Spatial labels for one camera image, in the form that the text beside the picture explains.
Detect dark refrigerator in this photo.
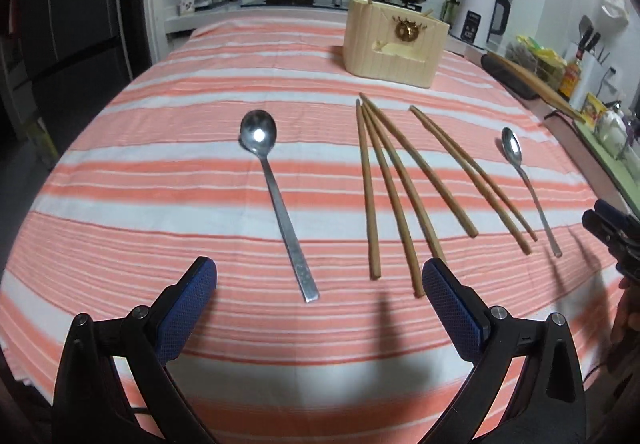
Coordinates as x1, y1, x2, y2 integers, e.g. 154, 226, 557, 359
0, 0, 151, 165

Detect cream utensil holder box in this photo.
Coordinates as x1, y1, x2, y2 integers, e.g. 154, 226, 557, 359
342, 0, 447, 89

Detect amber bottle yellow label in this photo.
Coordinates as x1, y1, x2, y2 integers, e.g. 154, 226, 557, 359
559, 43, 585, 100

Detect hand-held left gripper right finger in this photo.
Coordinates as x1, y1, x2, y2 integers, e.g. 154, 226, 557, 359
422, 258, 588, 444

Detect white electric kettle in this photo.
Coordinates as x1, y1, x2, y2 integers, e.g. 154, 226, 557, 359
448, 0, 512, 49

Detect green counter mat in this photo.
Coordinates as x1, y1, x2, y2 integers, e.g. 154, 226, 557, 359
575, 117, 640, 220

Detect person's right hand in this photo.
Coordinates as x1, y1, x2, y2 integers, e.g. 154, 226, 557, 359
610, 278, 640, 346

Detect small metal spoon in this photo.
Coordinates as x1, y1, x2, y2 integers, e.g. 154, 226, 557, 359
501, 127, 563, 258

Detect yellow green snack bag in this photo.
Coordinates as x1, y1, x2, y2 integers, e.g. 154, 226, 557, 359
505, 35, 568, 88

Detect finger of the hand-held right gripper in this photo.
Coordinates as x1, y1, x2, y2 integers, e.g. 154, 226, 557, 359
596, 198, 640, 246
581, 208, 632, 259

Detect wooden cutting board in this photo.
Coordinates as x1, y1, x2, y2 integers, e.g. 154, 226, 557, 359
487, 52, 587, 123

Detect yellow food cup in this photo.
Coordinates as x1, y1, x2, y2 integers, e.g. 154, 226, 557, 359
582, 93, 608, 130

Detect white knife holder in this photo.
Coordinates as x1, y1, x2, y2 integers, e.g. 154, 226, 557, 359
570, 42, 610, 111

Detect orange white striped tablecloth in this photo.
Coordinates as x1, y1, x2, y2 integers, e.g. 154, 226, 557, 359
0, 7, 623, 425

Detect large metal spoon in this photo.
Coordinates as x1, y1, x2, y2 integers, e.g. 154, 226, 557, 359
239, 109, 321, 303

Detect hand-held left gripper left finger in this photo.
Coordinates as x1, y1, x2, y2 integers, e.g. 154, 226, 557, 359
52, 255, 218, 444

